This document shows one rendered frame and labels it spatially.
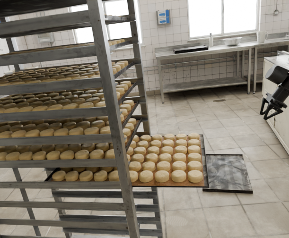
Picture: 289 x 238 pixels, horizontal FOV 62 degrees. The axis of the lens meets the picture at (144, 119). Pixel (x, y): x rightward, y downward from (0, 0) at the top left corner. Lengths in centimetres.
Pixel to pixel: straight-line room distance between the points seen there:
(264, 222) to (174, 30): 400
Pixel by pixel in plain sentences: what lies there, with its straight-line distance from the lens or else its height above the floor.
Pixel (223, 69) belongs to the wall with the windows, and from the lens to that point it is 543.
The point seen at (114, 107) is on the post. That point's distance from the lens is 70.
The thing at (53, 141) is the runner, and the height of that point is 105.
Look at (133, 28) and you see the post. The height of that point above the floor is 137.
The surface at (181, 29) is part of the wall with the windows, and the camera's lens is 518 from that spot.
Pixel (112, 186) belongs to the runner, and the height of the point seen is 87.
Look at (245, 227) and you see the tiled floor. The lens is 196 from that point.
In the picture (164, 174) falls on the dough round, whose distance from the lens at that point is 86.
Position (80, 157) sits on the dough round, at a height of 97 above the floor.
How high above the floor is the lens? 136
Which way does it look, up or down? 20 degrees down
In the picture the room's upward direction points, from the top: 7 degrees counter-clockwise
